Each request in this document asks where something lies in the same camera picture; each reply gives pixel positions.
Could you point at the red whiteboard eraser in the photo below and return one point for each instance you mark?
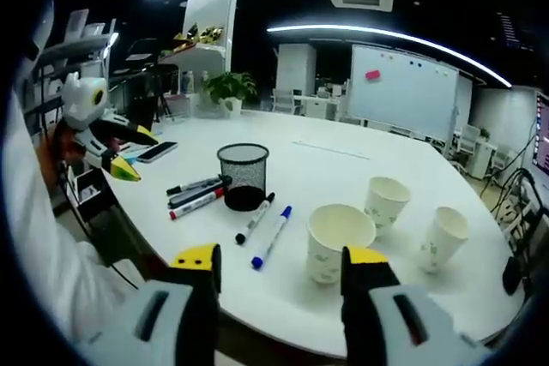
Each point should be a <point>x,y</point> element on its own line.
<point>372,75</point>

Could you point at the black whiteboard marker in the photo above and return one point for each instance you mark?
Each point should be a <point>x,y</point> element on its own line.
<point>193,185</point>
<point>255,219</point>

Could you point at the black mesh pen holder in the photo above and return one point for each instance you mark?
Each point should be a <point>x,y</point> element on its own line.
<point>242,177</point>

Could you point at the grey wall shelf rack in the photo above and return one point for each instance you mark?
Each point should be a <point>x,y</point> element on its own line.
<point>73,44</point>

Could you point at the person's left hand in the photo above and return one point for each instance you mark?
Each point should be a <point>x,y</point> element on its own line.
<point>64,143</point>

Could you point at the white printed paper cup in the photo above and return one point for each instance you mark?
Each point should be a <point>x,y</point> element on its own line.
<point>442,237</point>
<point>334,233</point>
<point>386,199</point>

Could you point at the gold ornaments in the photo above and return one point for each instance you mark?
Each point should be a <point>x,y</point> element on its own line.
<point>201,35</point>

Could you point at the long ceiling light strip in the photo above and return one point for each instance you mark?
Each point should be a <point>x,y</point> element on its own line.
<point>386,35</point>

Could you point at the black box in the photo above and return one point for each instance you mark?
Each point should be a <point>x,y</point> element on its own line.
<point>92,194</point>

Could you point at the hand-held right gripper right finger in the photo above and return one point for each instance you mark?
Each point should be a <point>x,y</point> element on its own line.
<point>386,310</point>

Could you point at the blue whiteboard marker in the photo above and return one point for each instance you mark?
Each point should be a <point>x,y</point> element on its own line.
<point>272,237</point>

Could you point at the green potted plant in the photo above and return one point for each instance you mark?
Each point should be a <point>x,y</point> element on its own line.
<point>229,87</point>

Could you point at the black markers pair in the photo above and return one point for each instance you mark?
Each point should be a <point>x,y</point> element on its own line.
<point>193,196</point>

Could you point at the rolling whiteboard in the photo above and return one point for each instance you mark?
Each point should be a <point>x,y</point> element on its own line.
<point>401,91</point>

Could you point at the black smartphone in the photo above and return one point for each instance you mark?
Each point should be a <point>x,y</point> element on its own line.
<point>158,151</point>

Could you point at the red whiteboard marker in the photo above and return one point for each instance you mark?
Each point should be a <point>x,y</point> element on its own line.
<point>195,206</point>

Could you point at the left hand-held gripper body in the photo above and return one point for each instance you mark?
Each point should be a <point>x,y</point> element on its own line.
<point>83,100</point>

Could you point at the black tripod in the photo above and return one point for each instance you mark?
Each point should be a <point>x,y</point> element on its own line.
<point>165,91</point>

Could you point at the white office chair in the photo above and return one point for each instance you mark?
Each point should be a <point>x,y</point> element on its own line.
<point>469,135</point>

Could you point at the white display shelf unit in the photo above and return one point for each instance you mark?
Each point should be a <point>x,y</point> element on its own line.
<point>212,10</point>

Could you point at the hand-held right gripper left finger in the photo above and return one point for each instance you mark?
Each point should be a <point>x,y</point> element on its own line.
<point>171,310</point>

